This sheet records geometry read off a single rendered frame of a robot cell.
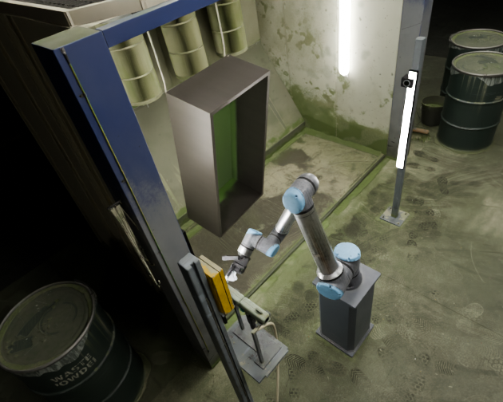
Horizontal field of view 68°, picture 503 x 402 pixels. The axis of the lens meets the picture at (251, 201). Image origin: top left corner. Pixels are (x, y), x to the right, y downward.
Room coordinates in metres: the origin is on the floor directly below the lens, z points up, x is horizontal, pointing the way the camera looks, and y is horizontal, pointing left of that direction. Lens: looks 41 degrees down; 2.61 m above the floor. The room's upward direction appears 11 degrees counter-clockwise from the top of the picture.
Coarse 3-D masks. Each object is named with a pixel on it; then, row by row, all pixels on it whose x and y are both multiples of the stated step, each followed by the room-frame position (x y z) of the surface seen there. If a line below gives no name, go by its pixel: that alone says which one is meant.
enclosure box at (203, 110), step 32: (224, 64) 2.45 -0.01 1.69; (192, 96) 2.10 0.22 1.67; (224, 96) 2.08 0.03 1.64; (256, 96) 2.44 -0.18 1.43; (192, 128) 2.04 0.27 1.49; (224, 128) 2.61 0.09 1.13; (256, 128) 2.47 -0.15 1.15; (192, 160) 2.11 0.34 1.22; (224, 160) 2.64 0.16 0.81; (256, 160) 2.51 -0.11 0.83; (192, 192) 2.19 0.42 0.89; (224, 192) 2.57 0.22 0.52; (256, 192) 2.54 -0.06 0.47; (224, 224) 2.21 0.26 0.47
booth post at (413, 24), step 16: (416, 0) 3.16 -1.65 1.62; (432, 0) 3.20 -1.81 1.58; (416, 16) 3.14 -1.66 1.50; (400, 32) 3.24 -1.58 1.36; (416, 32) 3.13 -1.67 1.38; (400, 48) 3.22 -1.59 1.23; (400, 64) 3.21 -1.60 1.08; (400, 80) 3.20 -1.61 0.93; (400, 96) 3.18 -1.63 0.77; (400, 112) 3.17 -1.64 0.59; (400, 128) 3.15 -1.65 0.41
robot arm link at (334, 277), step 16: (288, 192) 1.32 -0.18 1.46; (304, 192) 1.31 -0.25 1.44; (288, 208) 1.30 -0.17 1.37; (304, 208) 1.28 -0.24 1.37; (304, 224) 1.27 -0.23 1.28; (320, 224) 1.28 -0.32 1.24; (320, 240) 1.24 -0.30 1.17; (320, 256) 1.22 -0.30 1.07; (320, 272) 1.22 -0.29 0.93; (336, 272) 1.19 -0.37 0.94; (320, 288) 1.18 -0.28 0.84; (336, 288) 1.13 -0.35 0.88
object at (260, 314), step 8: (232, 288) 1.07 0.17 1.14; (232, 296) 1.03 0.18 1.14; (240, 296) 1.02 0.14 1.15; (240, 304) 0.98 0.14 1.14; (248, 304) 0.97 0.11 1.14; (248, 312) 0.94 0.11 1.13; (256, 312) 0.92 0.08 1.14; (264, 312) 0.91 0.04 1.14; (248, 320) 0.97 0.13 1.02; (256, 320) 0.91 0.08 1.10; (264, 320) 0.88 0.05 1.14
